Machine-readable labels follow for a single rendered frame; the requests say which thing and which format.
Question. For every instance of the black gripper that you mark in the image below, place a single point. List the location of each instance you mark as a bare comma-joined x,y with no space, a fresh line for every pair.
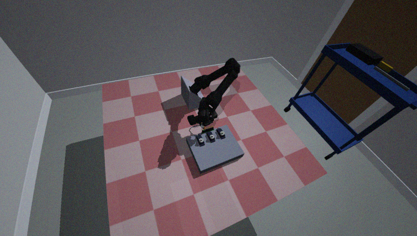
193,120

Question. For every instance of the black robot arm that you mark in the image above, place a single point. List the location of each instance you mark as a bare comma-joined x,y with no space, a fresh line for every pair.
232,68

